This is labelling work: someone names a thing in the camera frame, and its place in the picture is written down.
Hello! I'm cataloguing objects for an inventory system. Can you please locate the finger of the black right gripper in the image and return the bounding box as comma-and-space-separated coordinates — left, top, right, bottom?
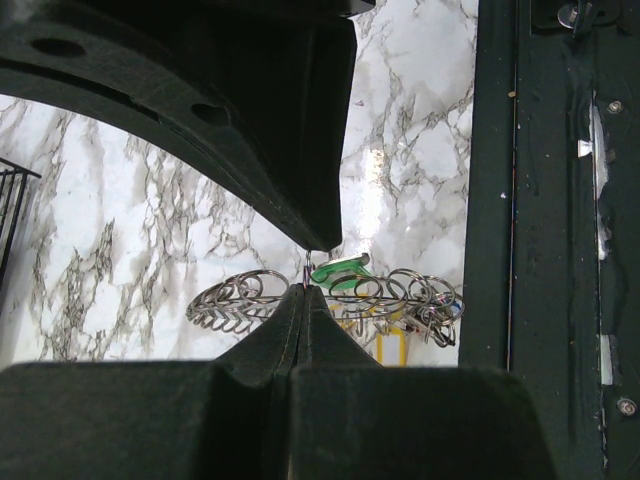
1, 1, 328, 250

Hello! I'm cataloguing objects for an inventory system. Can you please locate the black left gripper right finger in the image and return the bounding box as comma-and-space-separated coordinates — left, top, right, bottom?
289, 287, 556, 479

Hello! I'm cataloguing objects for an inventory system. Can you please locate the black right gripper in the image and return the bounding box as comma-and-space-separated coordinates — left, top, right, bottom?
114, 0, 375, 250

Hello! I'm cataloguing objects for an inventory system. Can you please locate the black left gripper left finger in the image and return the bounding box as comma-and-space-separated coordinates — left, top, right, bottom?
1, 285, 305, 479

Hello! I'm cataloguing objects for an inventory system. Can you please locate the green tagged key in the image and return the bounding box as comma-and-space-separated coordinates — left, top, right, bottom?
311, 252, 371, 292

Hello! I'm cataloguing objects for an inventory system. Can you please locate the black wire rack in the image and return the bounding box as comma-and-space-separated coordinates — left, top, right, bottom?
0, 158, 41, 278

